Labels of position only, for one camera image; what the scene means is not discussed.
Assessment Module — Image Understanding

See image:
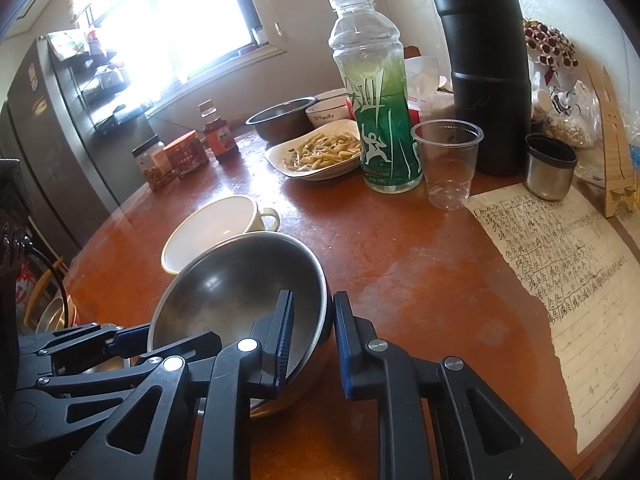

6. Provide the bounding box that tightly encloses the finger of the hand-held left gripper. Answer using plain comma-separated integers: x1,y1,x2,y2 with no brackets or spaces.
37,332,223,400
20,324,151,366

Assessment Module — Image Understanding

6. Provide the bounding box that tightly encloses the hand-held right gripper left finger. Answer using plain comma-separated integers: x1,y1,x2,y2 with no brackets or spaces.
55,290,296,480

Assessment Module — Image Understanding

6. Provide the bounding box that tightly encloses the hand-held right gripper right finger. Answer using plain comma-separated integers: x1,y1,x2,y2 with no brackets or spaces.
332,291,576,480

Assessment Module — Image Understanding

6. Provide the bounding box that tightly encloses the large steel bowl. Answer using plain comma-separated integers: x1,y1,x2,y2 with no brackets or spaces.
146,232,335,418

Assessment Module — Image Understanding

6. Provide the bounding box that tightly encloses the yellow wooden chair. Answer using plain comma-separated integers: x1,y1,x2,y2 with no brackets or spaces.
22,255,68,331

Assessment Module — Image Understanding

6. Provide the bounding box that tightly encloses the white dish with food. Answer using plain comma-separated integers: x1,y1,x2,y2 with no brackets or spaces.
264,127,363,182

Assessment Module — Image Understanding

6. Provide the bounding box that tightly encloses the clear jar with black lid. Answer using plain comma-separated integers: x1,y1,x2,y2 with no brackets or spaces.
132,135,178,191

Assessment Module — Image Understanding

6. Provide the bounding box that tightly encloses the jar with orange lid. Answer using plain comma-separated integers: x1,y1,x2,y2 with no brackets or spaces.
162,131,210,178

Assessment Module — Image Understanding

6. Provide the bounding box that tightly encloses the grey refrigerator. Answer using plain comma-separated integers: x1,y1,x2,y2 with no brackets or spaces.
0,35,156,256

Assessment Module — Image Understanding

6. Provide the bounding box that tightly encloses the clear plastic cup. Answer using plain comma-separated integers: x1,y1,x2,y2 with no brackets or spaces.
411,120,485,211

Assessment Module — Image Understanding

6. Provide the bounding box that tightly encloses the brown sauce bottle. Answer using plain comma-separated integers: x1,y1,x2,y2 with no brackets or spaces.
197,100,240,162

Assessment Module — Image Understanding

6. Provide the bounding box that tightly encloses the small steel bowl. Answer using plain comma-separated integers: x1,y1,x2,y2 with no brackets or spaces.
245,97,318,143

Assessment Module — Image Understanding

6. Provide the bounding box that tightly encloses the green drink bottle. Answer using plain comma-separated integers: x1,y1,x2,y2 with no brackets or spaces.
327,0,424,195

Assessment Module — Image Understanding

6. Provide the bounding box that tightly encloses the white printed bowl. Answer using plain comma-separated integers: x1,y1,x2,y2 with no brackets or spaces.
305,88,358,130

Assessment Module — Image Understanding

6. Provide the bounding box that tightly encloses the handwritten paper sheet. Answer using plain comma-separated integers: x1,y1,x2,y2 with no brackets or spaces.
465,182,640,456

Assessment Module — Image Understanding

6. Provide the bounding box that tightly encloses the steel thermos cap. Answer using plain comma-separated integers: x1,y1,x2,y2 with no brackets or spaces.
524,133,579,202

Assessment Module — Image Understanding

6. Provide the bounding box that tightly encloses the white plastic bag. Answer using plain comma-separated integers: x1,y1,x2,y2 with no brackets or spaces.
404,55,453,111

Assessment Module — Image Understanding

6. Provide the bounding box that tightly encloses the black thermos flask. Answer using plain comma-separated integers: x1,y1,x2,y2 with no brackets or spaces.
431,0,533,177

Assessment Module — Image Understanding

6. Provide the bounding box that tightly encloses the clear bag of nuts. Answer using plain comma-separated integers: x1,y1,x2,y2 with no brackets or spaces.
542,80,603,148

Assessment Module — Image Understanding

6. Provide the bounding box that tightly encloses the window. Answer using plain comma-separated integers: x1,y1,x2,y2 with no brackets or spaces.
65,0,286,106

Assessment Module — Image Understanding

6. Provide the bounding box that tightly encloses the wooden stand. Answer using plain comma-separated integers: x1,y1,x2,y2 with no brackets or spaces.
586,62,638,218

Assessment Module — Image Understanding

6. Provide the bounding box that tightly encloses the dark red flower decoration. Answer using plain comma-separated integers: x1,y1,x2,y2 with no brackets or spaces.
522,19,581,68

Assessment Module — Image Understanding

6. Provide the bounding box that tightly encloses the black cable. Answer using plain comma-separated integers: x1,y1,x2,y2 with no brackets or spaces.
17,240,68,316

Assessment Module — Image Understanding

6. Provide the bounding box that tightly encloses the yellow cup with handle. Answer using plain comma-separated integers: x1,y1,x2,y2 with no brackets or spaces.
161,195,281,276

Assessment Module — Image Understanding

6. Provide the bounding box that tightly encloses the black wire rack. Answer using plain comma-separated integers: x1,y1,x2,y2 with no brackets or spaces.
75,57,126,96

